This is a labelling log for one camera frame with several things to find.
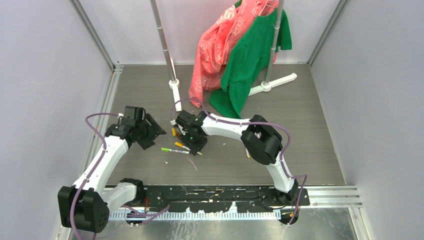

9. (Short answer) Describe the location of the orange capped marker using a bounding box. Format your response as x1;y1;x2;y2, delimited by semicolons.
174;141;203;156

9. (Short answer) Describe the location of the light green capped marker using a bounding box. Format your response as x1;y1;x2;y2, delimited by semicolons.
161;147;191;155

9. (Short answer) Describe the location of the yellow pen cap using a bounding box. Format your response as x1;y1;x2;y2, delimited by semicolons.
171;128;177;137

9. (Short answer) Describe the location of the yellow capped marker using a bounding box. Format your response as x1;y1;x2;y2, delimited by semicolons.
245;148;251;159

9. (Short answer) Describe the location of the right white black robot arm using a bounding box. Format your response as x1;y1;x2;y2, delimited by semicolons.
170;110;299;206

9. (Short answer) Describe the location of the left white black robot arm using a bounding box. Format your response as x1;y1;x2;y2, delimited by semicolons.
57;106;166;234

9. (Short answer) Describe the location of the left clothes rack pole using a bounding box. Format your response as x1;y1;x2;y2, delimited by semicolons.
150;0;183;112

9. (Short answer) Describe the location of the clothes rack pole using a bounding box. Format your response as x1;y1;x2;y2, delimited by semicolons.
150;0;183;112
248;0;297;97

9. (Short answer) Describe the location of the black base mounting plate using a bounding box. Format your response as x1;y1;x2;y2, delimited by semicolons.
125;185;311;224

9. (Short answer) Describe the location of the right clothes rack pole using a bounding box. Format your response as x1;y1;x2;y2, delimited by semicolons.
248;0;297;97

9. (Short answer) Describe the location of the pink patterned garment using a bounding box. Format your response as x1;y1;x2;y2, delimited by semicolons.
188;0;279;101

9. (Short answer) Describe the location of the green t-shirt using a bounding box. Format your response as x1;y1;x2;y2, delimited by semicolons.
209;9;278;119

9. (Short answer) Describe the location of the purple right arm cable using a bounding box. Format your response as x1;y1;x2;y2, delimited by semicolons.
170;97;309;227

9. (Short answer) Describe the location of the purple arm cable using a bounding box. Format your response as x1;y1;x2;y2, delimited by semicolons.
69;113;170;240
170;97;309;227

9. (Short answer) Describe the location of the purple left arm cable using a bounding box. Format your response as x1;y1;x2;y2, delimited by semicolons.
69;113;170;240

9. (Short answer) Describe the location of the perforated metal rail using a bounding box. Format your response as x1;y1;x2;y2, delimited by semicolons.
109;209;281;221

